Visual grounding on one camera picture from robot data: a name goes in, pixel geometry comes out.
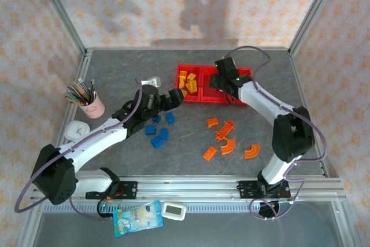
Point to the yellow half-round lego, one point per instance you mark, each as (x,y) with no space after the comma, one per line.
(185,92)

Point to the yellow long lego slope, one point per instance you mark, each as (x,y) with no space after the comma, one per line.
(181,83)

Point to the yellow lego brick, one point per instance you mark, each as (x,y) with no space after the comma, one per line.
(191,86)

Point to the small yellow lego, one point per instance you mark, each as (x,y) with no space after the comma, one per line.
(182,73)

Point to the orange lego brick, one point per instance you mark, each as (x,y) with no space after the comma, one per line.
(212,122)

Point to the orange lego rail piece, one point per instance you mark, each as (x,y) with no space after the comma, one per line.
(225,129)

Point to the orange lego plate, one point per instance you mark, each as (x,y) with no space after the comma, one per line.
(210,153)

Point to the orange curved lego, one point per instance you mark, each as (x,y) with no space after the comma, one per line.
(228,147)
(252,152)

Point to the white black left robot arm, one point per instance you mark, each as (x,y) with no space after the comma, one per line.
(95,143)

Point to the blue lego brick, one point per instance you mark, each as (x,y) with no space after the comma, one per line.
(157,142)
(164,133)
(170,118)
(150,130)

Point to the pink cup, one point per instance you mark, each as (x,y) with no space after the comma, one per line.
(95,109)

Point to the dark paint brush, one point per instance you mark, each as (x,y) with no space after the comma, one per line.
(92,88)

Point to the silver tipped pen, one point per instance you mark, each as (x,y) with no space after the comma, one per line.
(81,85)

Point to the tan pencil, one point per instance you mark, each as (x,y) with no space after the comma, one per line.
(75,88)

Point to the green pen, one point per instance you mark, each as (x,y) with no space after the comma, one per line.
(72,97)

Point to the white square clock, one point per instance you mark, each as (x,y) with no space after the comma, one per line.
(76,132)

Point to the white digital timer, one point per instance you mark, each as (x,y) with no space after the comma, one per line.
(173,210)

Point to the blue white snack bag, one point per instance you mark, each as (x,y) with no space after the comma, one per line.
(136,218)

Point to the aluminium table edge rail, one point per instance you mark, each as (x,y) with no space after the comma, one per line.
(82,67)
(188,49)
(301,85)

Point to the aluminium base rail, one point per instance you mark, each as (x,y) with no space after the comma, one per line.
(188,187)

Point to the aluminium frame post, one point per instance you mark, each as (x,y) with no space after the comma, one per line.
(313,12)
(62,15)

